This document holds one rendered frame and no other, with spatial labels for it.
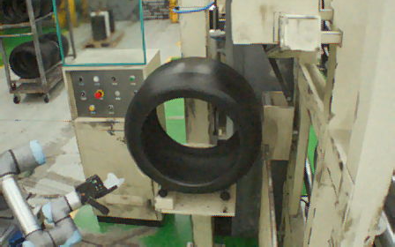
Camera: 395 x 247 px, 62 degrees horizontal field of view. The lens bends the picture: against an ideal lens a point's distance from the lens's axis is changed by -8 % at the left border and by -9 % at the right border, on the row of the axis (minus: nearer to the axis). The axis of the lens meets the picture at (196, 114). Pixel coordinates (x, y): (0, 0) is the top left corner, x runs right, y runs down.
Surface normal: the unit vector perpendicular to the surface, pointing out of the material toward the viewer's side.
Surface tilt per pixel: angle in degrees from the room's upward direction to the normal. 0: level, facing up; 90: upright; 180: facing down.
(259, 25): 90
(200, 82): 43
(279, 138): 90
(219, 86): 49
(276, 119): 90
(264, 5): 90
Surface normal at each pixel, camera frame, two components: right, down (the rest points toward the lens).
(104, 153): -0.12, 0.43
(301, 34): -0.13, 0.13
